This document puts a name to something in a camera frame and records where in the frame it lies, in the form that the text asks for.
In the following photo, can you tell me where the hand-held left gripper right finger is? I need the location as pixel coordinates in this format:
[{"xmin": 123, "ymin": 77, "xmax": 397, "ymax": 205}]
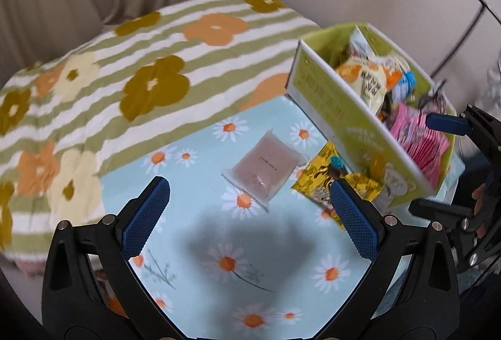
[{"xmin": 317, "ymin": 179, "xmax": 460, "ymax": 340}]

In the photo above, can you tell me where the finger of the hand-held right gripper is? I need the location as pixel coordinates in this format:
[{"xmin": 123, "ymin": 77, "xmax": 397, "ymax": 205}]
[
  {"xmin": 409, "ymin": 198, "xmax": 487, "ymax": 238},
  {"xmin": 426, "ymin": 103, "xmax": 501, "ymax": 156}
]

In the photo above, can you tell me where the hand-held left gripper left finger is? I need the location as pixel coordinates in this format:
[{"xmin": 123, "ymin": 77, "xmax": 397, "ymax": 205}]
[{"xmin": 42, "ymin": 175, "xmax": 184, "ymax": 340}]

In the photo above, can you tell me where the pink brown cookie packet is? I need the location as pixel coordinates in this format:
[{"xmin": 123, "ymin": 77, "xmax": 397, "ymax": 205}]
[{"xmin": 417, "ymin": 79, "xmax": 449, "ymax": 113}]

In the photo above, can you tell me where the pink snack packet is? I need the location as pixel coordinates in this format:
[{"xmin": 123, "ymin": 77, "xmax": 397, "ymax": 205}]
[{"xmin": 385, "ymin": 102, "xmax": 451, "ymax": 180}]

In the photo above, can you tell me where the yellow snack packet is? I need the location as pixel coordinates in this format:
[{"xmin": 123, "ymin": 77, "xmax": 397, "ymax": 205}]
[{"xmin": 290, "ymin": 141, "xmax": 384, "ymax": 225}]

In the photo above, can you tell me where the blue white snack bag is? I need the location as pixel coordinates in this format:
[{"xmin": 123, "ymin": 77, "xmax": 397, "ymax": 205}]
[{"xmin": 381, "ymin": 54, "xmax": 417, "ymax": 102}]

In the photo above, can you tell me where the orange white snack packet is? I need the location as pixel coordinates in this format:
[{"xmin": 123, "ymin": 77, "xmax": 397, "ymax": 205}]
[{"xmin": 334, "ymin": 57, "xmax": 392, "ymax": 117}]

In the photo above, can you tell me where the green cardboard box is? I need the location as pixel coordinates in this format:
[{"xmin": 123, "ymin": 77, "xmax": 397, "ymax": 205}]
[{"xmin": 285, "ymin": 22, "xmax": 458, "ymax": 207}]

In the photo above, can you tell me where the mauve clear packet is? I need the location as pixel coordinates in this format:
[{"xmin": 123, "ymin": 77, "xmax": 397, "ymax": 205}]
[{"xmin": 221, "ymin": 128, "xmax": 310, "ymax": 213}]

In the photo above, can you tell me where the person's right hand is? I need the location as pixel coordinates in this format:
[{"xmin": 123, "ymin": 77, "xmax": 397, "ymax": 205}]
[{"xmin": 472, "ymin": 183, "xmax": 488, "ymax": 217}]

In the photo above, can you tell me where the daisy print tablecloth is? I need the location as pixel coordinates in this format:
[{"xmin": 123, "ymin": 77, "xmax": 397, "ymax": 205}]
[{"xmin": 90, "ymin": 93, "xmax": 466, "ymax": 340}]

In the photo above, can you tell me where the striped floral blanket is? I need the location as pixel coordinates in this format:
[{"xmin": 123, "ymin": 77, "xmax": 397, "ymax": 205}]
[{"xmin": 0, "ymin": 0, "xmax": 325, "ymax": 266}]

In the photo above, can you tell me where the black metal wire stand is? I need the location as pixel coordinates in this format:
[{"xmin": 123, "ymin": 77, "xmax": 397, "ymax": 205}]
[{"xmin": 431, "ymin": 0, "xmax": 501, "ymax": 78}]

